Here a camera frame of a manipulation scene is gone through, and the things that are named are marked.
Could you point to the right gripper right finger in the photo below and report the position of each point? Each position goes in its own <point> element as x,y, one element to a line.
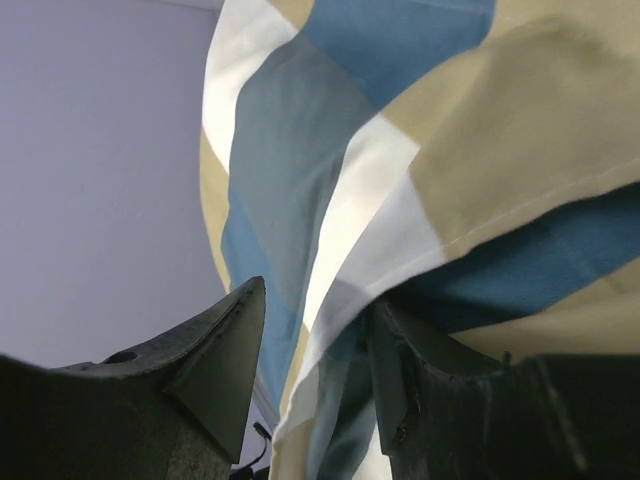
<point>445,411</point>

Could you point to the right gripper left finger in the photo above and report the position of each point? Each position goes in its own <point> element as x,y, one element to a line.
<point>173,407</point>

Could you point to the blue beige patchwork pillowcase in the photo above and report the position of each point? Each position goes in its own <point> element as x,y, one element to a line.
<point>474,163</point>

